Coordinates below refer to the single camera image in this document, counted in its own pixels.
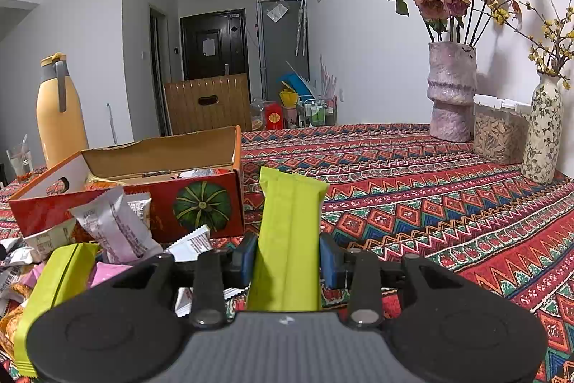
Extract yellow thermos jug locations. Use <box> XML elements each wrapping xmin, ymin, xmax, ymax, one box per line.
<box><xmin>37</xmin><ymin>53</ymin><xmax>89</xmax><ymax>169</ymax></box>

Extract yellow blossom branches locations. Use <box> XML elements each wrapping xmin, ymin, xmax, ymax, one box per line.
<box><xmin>491</xmin><ymin>0</ymin><xmax>574</xmax><ymax>90</ymax></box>

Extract clear seed container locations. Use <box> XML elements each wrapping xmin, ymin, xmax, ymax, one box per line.
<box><xmin>473</xmin><ymin>94</ymin><xmax>532</xmax><ymax>166</ymax></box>

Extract pink decorative sticks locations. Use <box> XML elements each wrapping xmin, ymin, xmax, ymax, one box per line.
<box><xmin>319</xmin><ymin>55</ymin><xmax>338</xmax><ymax>97</ymax></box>

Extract floral narrow vase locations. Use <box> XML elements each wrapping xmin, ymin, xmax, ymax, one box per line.
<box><xmin>520</xmin><ymin>71</ymin><xmax>563</xmax><ymax>185</ymax></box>

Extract blue folder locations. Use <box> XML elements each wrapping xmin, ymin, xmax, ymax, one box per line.
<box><xmin>278</xmin><ymin>73</ymin><xmax>310</xmax><ymax>94</ymax></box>

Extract red pumpkin print cardboard box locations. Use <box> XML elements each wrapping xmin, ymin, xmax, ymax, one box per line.
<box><xmin>8</xmin><ymin>125</ymin><xmax>245</xmax><ymax>242</ymax></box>

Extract small red gift box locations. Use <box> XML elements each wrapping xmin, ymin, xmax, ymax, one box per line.
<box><xmin>264</xmin><ymin>102</ymin><xmax>284</xmax><ymax>130</ymax></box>

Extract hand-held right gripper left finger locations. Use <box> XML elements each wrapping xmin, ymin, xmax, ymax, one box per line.
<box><xmin>110</xmin><ymin>233</ymin><xmax>258</xmax><ymax>329</ymax></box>

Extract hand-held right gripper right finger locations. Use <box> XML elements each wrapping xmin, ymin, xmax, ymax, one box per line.
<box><xmin>319</xmin><ymin>233</ymin><xmax>467</xmax><ymax>330</ymax></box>

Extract green snack packet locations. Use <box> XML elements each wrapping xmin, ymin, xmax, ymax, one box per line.
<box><xmin>246</xmin><ymin>167</ymin><xmax>329</xmax><ymax>313</ymax></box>
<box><xmin>13</xmin><ymin>243</ymin><xmax>102</xmax><ymax>378</ymax></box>

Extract pink snack packet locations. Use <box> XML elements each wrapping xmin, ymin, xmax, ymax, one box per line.
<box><xmin>20</xmin><ymin>264</ymin><xmax>46</xmax><ymax>290</ymax></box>
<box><xmin>89</xmin><ymin>262</ymin><xmax>134</xmax><ymax>288</ymax></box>

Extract dark entrance door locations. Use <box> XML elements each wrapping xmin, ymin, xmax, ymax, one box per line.
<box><xmin>180</xmin><ymin>9</ymin><xmax>249</xmax><ymax>81</ymax></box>

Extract grey refrigerator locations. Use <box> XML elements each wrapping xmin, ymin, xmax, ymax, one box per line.
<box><xmin>257</xmin><ymin>0</ymin><xmax>310</xmax><ymax>101</ymax></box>

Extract wire basket with bottles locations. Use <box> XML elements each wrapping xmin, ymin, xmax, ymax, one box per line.
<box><xmin>296</xmin><ymin>96</ymin><xmax>337</xmax><ymax>128</ymax></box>

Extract pink ceramic vase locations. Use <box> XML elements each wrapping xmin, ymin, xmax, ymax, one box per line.
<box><xmin>427</xmin><ymin>42</ymin><xmax>477</xmax><ymax>143</ymax></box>

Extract clear drinking glass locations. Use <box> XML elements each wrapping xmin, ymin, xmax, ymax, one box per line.
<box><xmin>6</xmin><ymin>135</ymin><xmax>33</xmax><ymax>183</ymax></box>

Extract pile of white snack packets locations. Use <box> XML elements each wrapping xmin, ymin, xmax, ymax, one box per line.
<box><xmin>0</xmin><ymin>186</ymin><xmax>213</xmax><ymax>316</ymax></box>

